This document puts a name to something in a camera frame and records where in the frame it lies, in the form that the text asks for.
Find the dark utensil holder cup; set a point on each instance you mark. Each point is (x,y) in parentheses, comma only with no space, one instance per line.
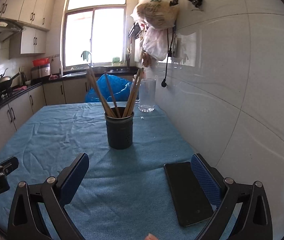
(120,131)

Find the light chopstick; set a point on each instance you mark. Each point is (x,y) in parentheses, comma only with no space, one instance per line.
(136,92)

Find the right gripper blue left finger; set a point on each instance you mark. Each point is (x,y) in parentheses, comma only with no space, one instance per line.
(70,178)

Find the wooden chopstick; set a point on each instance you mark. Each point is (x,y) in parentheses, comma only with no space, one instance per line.
(98,94)
(133,86)
(91,70)

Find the sink faucet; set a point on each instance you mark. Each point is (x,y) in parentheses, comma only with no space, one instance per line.
(87,56)

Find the upper kitchen cabinets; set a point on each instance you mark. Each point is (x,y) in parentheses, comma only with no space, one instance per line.
(35,17)

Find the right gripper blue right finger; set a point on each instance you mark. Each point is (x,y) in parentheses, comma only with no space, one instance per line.
(210,180)

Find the clear glass mug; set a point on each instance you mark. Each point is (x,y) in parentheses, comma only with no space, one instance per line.
(147,95)

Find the red basin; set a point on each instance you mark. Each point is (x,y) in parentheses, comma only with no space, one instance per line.
(40,62)

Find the right hand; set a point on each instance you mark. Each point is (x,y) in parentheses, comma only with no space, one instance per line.
(151,237)

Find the dark chopstick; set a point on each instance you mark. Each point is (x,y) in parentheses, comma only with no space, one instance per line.
(112,95)

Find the black electric kettle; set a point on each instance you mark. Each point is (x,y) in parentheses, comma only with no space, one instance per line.
(23,78)

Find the kitchen window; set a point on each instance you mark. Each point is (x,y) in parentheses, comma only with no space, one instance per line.
(97,26)

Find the blue towel table cloth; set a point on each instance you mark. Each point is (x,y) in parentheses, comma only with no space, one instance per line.
(124,194)

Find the black smartphone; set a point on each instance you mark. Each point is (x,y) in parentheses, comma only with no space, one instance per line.
(190,203)

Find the black wok on stove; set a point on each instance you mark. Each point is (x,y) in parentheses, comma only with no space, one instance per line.
(6,81)

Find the lower kitchen cabinets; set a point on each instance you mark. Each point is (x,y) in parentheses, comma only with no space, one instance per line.
(18,107)

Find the hanging brown plastic bag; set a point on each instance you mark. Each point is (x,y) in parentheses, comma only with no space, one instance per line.
(158,14)

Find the kitchen cabinets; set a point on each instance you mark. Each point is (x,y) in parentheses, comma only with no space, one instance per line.
(18,107)
(35,17)

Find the hanging white plastic bag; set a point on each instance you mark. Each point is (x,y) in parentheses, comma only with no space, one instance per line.
(155,43)

